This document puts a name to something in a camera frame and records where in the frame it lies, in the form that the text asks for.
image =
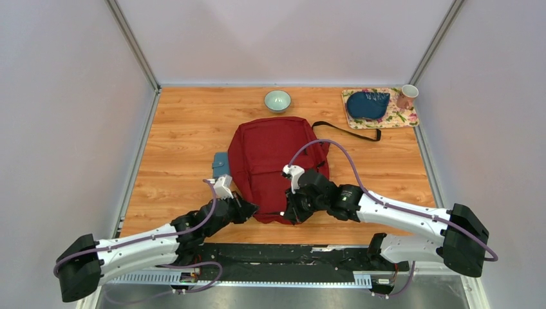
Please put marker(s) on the aluminium frame rail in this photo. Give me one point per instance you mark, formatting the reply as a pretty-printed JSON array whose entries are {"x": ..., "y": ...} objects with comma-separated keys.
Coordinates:
[{"x": 422, "y": 286}]

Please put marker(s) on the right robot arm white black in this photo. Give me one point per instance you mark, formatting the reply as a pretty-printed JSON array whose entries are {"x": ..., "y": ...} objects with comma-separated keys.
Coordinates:
[{"x": 454, "y": 237}]

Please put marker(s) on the small blue wallet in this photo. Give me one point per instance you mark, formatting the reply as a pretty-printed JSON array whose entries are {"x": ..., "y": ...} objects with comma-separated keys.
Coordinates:
[{"x": 220, "y": 165}]

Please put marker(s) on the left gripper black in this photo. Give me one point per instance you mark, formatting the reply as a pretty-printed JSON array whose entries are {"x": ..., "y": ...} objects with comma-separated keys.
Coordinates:
[{"x": 245, "y": 210}]

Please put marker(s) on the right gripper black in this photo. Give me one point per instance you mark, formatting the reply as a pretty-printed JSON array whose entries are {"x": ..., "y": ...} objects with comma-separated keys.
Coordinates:
[{"x": 292, "y": 213}]

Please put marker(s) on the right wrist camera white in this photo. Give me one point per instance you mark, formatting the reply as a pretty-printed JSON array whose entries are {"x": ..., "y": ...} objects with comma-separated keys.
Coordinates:
[{"x": 293, "y": 173}]

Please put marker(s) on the dark blue leaf plate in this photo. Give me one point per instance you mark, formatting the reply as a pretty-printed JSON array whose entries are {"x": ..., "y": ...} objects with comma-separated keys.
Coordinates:
[{"x": 367, "y": 105}]

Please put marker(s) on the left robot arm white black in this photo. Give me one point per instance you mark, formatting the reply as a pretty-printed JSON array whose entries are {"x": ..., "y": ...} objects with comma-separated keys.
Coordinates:
[{"x": 88, "y": 263}]

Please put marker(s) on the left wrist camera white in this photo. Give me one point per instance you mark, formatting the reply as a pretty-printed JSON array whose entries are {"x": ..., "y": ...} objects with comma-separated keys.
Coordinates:
[{"x": 222, "y": 187}]

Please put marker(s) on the floral rectangular tray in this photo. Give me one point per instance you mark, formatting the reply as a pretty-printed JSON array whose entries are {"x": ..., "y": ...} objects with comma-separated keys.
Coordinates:
[{"x": 394, "y": 117}]

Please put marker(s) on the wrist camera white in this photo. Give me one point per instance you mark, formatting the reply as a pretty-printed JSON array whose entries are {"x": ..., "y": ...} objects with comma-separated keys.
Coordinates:
[
  {"x": 222, "y": 187},
  {"x": 293, "y": 173}
]

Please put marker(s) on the dark red student backpack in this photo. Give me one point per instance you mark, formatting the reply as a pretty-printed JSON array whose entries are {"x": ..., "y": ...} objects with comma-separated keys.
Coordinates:
[{"x": 261, "y": 148}]

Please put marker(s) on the pink floral mug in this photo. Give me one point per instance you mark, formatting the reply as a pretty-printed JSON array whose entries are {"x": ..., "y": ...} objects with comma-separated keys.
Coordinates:
[{"x": 408, "y": 93}]

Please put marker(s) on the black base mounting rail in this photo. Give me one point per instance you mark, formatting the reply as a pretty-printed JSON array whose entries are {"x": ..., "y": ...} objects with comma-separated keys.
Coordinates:
[{"x": 283, "y": 263}]

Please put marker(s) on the pale green ceramic bowl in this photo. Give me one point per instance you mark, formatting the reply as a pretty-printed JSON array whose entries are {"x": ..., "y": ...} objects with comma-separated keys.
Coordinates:
[{"x": 277, "y": 101}]

